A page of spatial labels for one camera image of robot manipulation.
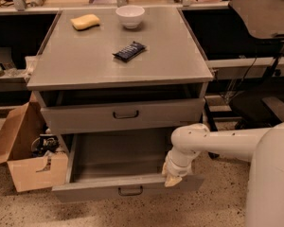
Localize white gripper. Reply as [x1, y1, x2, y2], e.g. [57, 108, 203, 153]
[162, 149, 200, 187]

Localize grey drawer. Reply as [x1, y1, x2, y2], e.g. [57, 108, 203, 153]
[53, 128, 204, 202]
[41, 98, 204, 134]

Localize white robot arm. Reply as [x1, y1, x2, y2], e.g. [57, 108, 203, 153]
[162, 122, 284, 227]

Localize grey top drawer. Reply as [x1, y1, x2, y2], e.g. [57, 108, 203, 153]
[41, 98, 204, 134]

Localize grey drawer cabinet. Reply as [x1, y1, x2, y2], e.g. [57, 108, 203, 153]
[26, 6, 215, 137]

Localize black office chair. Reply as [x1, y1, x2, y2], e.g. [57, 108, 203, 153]
[204, 0, 284, 160]

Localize dark items in box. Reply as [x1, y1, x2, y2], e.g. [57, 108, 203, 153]
[31, 134, 59, 157]

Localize dark blue snack packet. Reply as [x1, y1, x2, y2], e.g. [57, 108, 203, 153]
[114, 42, 146, 62]

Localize cardboard box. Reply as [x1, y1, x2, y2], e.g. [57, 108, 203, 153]
[0, 96, 68, 192]

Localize white bowl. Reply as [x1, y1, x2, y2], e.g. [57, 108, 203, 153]
[115, 5, 145, 28]

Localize yellow sponge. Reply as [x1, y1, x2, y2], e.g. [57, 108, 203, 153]
[71, 14, 100, 30]

